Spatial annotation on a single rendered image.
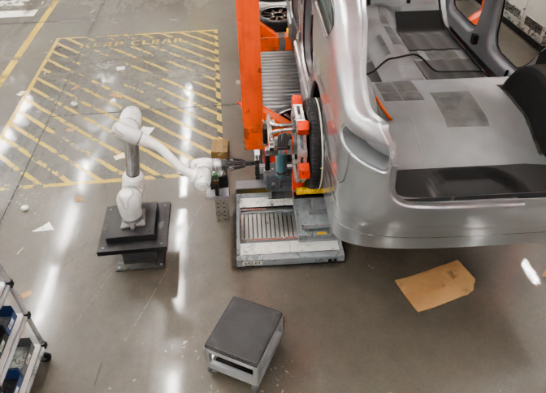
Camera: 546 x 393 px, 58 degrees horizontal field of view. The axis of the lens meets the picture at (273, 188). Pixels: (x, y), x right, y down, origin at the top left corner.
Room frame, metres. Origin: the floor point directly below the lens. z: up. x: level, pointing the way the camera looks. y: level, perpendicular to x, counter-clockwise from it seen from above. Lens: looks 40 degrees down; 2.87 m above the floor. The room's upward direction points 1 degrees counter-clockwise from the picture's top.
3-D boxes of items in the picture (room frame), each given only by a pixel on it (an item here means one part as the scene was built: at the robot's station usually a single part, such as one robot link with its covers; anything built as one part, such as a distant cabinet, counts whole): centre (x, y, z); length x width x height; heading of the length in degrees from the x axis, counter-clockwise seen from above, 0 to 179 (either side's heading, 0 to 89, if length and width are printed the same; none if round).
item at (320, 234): (2.94, -0.36, 0.13); 0.50 x 0.36 x 0.10; 3
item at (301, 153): (2.94, -0.19, 0.85); 0.54 x 0.07 x 0.54; 3
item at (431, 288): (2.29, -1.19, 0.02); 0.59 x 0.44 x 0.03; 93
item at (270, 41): (5.37, -0.08, 0.69); 0.52 x 0.17 x 0.35; 93
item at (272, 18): (6.53, -0.12, 0.39); 0.66 x 0.66 x 0.24
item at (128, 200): (2.69, 1.05, 0.53); 0.18 x 0.16 x 0.22; 3
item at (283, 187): (3.24, -0.14, 0.26); 0.42 x 0.18 x 0.35; 93
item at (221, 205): (3.08, 0.44, 0.21); 0.10 x 0.10 x 0.42; 3
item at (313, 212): (2.94, -0.36, 0.32); 0.40 x 0.30 x 0.28; 3
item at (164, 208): (2.69, 1.05, 0.15); 0.50 x 0.50 x 0.30; 5
